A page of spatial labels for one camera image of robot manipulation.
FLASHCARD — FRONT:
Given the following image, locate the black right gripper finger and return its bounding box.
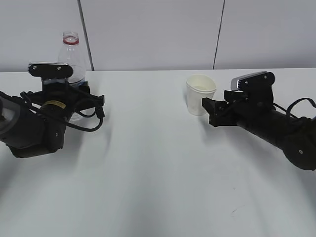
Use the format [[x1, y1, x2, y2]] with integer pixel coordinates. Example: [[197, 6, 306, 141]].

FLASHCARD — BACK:
[[201, 97, 225, 116]]

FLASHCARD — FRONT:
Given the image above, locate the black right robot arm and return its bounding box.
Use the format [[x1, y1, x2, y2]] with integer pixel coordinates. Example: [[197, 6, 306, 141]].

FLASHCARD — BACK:
[[201, 91, 316, 171]]

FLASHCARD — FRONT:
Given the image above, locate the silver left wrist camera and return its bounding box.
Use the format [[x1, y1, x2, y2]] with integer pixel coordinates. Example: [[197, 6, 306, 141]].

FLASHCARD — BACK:
[[28, 62, 74, 79]]

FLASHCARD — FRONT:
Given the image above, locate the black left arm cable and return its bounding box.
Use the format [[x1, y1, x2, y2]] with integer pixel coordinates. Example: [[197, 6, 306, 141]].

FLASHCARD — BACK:
[[19, 91, 104, 132]]

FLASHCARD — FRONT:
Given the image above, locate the white paper cup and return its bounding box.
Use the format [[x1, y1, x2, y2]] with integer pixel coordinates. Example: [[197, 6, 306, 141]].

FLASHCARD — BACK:
[[186, 74, 216, 116]]

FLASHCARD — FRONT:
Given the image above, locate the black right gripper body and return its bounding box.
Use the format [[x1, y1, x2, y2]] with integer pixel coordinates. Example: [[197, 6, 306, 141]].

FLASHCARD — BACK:
[[209, 90, 273, 127]]

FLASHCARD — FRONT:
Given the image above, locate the clear plastic water bottle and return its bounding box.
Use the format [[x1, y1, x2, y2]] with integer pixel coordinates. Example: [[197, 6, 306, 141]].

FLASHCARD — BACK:
[[57, 30, 91, 121]]

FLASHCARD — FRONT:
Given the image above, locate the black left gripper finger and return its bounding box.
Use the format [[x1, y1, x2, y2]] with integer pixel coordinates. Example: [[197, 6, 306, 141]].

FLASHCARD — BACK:
[[75, 81, 90, 94]]

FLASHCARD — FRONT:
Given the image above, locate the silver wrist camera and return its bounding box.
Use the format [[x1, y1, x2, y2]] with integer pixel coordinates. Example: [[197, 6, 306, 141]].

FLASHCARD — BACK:
[[28, 62, 74, 79], [230, 71, 276, 109]]

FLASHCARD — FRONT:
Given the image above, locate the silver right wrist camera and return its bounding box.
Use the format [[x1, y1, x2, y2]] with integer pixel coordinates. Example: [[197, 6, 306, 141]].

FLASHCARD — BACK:
[[230, 71, 276, 109]]

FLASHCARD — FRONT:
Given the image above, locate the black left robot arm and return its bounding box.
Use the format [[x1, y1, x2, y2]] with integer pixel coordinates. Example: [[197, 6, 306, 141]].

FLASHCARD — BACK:
[[0, 82, 105, 158]]

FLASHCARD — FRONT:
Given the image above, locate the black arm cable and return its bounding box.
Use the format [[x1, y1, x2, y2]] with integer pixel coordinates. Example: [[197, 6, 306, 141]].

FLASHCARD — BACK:
[[19, 91, 104, 132], [273, 98, 316, 119]]

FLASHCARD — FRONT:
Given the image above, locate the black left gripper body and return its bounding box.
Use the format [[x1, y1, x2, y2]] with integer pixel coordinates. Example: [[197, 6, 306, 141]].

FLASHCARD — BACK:
[[20, 82, 105, 122]]

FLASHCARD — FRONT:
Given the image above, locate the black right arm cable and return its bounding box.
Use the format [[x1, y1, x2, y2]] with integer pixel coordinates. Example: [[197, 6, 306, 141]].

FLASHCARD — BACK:
[[273, 98, 316, 119]]

